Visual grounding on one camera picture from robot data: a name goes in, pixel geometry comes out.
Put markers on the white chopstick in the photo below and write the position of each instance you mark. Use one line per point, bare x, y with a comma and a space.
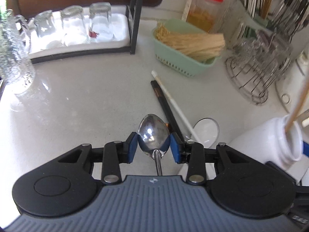
173, 102

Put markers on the black chopstick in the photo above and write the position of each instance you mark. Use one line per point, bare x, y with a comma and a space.
164, 101

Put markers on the bundle of thin wooden sticks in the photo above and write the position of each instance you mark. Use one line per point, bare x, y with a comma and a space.
193, 44

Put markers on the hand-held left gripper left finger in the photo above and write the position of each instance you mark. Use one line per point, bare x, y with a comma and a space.
132, 147

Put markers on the white drip tray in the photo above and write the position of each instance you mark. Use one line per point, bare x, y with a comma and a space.
118, 29

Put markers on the white mug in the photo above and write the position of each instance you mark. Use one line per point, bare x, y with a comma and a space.
265, 140

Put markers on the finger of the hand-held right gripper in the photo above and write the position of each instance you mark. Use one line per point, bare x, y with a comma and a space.
306, 149
282, 171

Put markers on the wooden chopstick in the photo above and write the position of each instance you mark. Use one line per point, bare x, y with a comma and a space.
295, 108

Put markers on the textured glass mug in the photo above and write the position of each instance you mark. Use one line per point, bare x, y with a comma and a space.
14, 60

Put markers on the clear stemmed glass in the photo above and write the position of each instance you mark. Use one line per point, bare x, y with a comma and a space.
241, 37

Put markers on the plastic jar red lid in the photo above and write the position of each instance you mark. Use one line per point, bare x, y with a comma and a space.
202, 12

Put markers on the purple cup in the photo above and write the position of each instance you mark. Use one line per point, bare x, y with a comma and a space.
262, 38

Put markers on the clear glass tumbler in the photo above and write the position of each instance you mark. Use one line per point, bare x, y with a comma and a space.
100, 20
45, 26
73, 24

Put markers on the white ceramic spoon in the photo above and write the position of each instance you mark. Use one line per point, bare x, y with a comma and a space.
210, 135

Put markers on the tall clear glass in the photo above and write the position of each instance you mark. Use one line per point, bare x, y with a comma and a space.
227, 24

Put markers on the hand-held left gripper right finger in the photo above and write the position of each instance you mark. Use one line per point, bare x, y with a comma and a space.
174, 147

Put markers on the green plastic basket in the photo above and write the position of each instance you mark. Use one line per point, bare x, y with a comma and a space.
183, 65

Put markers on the black metal dish rack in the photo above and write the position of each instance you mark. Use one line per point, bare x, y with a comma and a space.
133, 29

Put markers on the green utensil caddy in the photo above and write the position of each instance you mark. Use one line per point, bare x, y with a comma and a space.
260, 20

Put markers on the large steel spoon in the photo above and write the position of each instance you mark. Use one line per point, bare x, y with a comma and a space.
152, 130

